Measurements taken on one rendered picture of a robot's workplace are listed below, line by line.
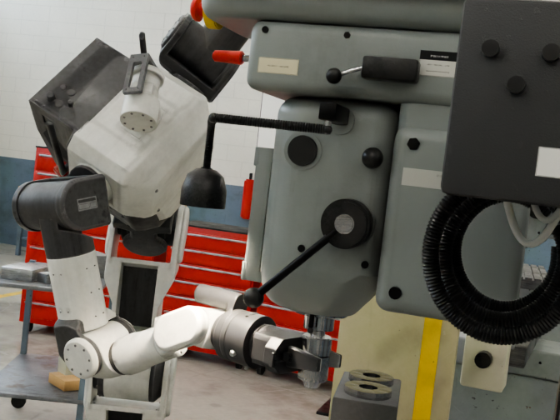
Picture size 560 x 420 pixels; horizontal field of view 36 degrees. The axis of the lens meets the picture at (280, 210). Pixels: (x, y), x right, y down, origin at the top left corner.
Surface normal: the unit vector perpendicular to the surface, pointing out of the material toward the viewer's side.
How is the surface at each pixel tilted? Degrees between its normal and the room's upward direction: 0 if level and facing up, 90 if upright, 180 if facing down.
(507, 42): 90
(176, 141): 86
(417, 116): 90
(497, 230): 90
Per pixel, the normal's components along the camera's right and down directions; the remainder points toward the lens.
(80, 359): -0.48, 0.21
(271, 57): -0.29, 0.02
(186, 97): 0.07, -0.48
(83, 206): 0.80, -0.02
